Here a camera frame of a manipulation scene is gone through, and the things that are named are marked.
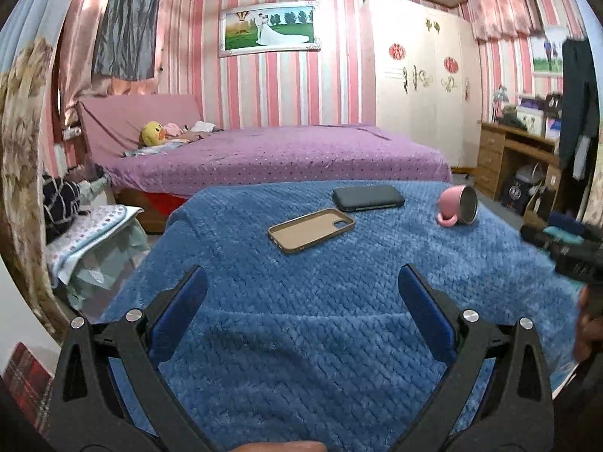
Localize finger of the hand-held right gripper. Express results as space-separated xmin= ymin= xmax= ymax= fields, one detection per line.
xmin=520 ymin=225 xmax=559 ymax=255

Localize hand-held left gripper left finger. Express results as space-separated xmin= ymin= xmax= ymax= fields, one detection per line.
xmin=49 ymin=264 xmax=213 ymax=452

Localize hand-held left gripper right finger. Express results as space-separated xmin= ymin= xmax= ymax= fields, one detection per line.
xmin=398 ymin=263 xmax=554 ymax=452

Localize teal plastic basket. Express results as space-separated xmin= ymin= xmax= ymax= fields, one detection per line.
xmin=541 ymin=227 xmax=587 ymax=246

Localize person's right hand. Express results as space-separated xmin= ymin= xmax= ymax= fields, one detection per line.
xmin=574 ymin=282 xmax=603 ymax=363

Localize person's left hand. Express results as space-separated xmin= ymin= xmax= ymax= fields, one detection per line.
xmin=231 ymin=440 xmax=327 ymax=452

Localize black box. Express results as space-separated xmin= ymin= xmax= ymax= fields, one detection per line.
xmin=500 ymin=176 xmax=528 ymax=212

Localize mint green cloth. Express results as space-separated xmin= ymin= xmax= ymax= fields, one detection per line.
xmin=66 ymin=223 xmax=152 ymax=312

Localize pink cup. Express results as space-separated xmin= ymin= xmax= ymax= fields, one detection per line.
xmin=436 ymin=185 xmax=479 ymax=228

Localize wooden desk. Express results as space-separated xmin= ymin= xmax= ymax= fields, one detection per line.
xmin=475 ymin=122 xmax=566 ymax=217

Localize white storage box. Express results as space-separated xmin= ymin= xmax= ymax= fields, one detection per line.
xmin=516 ymin=106 xmax=547 ymax=135

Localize dotted cushion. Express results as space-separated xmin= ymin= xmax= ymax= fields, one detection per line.
xmin=44 ymin=205 xmax=144 ymax=274

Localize blue fleece blanket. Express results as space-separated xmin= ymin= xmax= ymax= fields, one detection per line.
xmin=96 ymin=180 xmax=582 ymax=452

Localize black phone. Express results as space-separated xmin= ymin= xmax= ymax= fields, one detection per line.
xmin=332 ymin=185 xmax=406 ymax=212

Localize dark hanging clothes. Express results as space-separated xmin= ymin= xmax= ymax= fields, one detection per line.
xmin=558 ymin=38 xmax=601 ymax=182

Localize tan phone case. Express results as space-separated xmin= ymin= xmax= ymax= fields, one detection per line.
xmin=268 ymin=208 xmax=355 ymax=255

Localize desk lamp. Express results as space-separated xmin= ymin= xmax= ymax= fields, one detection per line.
xmin=490 ymin=86 xmax=510 ymax=123

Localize white wardrobe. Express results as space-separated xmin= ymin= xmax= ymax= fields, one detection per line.
xmin=365 ymin=0 xmax=484 ymax=168

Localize pile of light clothes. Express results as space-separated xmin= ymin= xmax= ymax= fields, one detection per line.
xmin=66 ymin=165 xmax=111 ymax=199

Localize black white patterned garment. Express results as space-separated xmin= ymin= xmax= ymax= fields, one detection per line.
xmin=42 ymin=176 xmax=83 ymax=236

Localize red plaid cloth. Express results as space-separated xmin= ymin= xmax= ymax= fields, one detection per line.
xmin=2 ymin=343 xmax=55 ymax=438

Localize yellow duck plush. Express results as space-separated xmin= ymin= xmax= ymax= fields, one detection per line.
xmin=139 ymin=121 xmax=167 ymax=148

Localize pink clothes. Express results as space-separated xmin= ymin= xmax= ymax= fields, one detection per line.
xmin=162 ymin=121 xmax=220 ymax=142

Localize small framed picture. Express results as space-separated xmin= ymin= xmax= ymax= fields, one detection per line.
xmin=530 ymin=28 xmax=566 ymax=76

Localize purple dotted bed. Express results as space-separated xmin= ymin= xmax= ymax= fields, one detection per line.
xmin=96 ymin=125 xmax=453 ymax=199

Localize pink covered headboard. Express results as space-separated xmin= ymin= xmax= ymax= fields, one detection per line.
xmin=77 ymin=94 xmax=203 ymax=165

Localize floral patterned curtain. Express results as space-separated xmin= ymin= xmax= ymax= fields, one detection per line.
xmin=0 ymin=23 xmax=71 ymax=344

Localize pink valance curtain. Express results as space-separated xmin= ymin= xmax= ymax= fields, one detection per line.
xmin=466 ymin=0 xmax=542 ymax=41

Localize pink satin curtain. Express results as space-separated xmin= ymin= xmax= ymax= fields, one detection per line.
xmin=57 ymin=0 xmax=194 ymax=123

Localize grey curtain cloth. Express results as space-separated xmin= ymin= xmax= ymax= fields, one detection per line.
xmin=92 ymin=0 xmax=163 ymax=81

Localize framed wedding picture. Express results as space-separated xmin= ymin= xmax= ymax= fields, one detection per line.
xmin=218 ymin=2 xmax=322 ymax=58

